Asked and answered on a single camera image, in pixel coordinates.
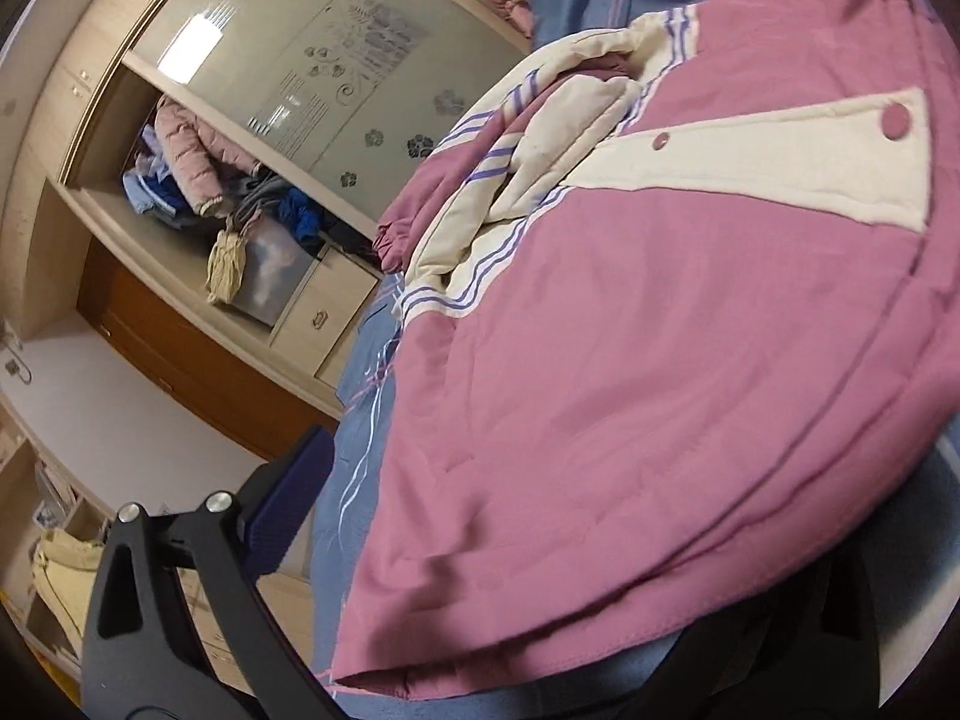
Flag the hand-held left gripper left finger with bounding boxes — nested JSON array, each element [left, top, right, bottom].
[[79, 424, 347, 720]]

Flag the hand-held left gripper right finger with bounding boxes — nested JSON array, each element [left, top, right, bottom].
[[621, 561, 887, 720]]

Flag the pink and cream hooded jacket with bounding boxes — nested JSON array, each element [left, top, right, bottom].
[[328, 0, 960, 704]]

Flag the grey clothes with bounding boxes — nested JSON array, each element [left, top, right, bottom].
[[231, 171, 295, 227]]

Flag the light blue clothes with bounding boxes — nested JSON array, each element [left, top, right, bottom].
[[122, 152, 190, 231]]

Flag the blue plaid quilt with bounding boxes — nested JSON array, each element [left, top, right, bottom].
[[310, 0, 960, 720]]

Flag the light wood cabinet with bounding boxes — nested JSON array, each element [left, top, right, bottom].
[[0, 427, 317, 700]]

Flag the small wardrobe drawer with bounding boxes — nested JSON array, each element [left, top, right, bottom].
[[313, 328, 362, 392]]

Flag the brown wooden door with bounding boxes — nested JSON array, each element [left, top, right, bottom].
[[73, 235, 344, 464]]

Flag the large wardrobe drawer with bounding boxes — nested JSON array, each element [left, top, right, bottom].
[[271, 253, 381, 355]]

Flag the translucent storage box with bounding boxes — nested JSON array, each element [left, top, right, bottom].
[[223, 227, 321, 329]]

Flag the pale yellow cloth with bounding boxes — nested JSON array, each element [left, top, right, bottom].
[[28, 527, 104, 640]]

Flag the beige crumpled cloth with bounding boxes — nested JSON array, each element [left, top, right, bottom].
[[205, 208, 265, 306]]

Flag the dark blue garment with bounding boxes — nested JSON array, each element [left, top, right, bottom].
[[280, 186, 325, 246]]

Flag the pink puffer jacket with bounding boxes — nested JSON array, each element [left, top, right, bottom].
[[152, 92, 261, 216]]

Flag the light wood wardrobe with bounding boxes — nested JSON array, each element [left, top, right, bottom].
[[0, 0, 542, 422]]

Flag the frosted flower-print sliding door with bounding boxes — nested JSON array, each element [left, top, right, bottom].
[[122, 0, 535, 242]]

